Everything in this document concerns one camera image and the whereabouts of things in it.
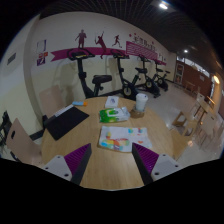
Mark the brown round cup holder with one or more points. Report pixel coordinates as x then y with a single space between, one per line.
136 114

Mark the white towel with colourful print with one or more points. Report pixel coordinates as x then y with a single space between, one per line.
123 136

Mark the white paper cup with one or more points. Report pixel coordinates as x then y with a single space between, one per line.
141 101

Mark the wooden chair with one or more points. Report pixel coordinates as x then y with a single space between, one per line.
21 143
51 100

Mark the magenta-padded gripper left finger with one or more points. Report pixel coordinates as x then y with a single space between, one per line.
78 160

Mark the small white box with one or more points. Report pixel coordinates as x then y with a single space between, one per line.
112 102

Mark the ceiling lights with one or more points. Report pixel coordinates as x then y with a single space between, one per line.
163 5

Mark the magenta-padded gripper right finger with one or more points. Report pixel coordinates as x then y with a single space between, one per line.
146 160

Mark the purple and white wall poster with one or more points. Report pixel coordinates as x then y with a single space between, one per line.
41 50

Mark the blue and orange tube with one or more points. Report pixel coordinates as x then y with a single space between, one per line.
79 103

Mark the black tablet folio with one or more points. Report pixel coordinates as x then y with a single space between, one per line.
66 122

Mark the group of wooden chairs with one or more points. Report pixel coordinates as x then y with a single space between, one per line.
206 126

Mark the black exercise bike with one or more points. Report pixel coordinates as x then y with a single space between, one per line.
128 90
81 71
149 83
162 80

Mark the green wet wipes pack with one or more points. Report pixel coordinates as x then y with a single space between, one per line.
113 115

